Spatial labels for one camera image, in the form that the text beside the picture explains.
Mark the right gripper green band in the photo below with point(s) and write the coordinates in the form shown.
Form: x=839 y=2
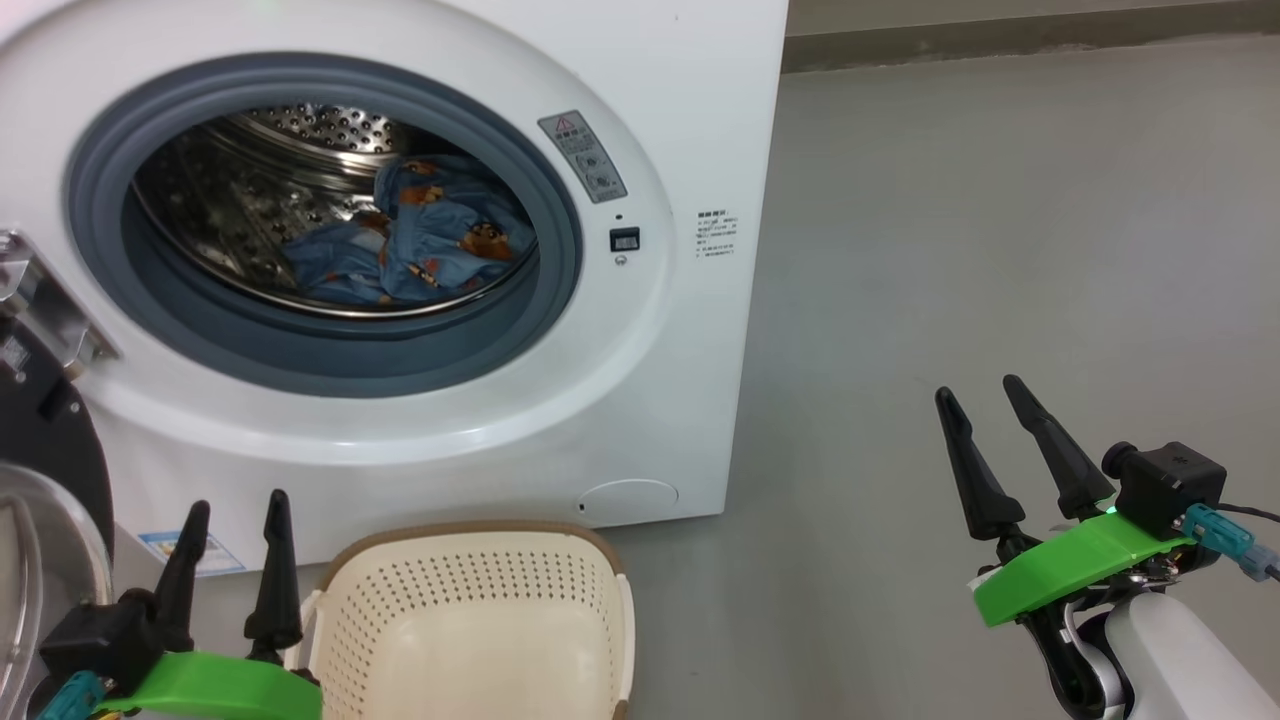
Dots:
x=1080 y=565

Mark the black door latch socket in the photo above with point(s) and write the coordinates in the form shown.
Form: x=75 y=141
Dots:
x=625 y=239

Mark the metal door hinge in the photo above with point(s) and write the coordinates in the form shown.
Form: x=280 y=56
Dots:
x=45 y=300

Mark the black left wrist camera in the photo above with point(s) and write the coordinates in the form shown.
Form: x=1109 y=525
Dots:
x=95 y=640

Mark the steel perforated drum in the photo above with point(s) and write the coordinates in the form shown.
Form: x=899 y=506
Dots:
x=220 y=200

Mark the grey warning sticker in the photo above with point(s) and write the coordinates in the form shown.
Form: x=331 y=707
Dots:
x=583 y=157

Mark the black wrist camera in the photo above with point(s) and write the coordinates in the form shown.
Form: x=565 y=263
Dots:
x=1170 y=488
x=95 y=640

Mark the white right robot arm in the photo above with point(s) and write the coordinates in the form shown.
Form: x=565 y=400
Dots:
x=1190 y=665

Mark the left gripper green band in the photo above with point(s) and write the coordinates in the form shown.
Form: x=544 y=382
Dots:
x=220 y=690

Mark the small printed text label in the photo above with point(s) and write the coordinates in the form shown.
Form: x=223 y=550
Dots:
x=718 y=235

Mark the round filter cover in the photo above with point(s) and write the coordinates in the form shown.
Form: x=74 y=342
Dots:
x=628 y=500

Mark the grey rubber door gasket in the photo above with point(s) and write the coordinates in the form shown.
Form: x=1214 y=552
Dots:
x=350 y=350

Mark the round dark washing machine door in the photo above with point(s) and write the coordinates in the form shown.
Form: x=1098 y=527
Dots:
x=45 y=470

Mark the blue energy label sticker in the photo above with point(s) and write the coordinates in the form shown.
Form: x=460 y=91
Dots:
x=165 y=550

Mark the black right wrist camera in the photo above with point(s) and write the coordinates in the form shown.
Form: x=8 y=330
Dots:
x=1170 y=488

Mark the white front-load washing machine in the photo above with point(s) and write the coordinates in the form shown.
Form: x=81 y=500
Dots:
x=680 y=350

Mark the cream perforated laundry basket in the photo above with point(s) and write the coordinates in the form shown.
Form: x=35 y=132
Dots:
x=480 y=640

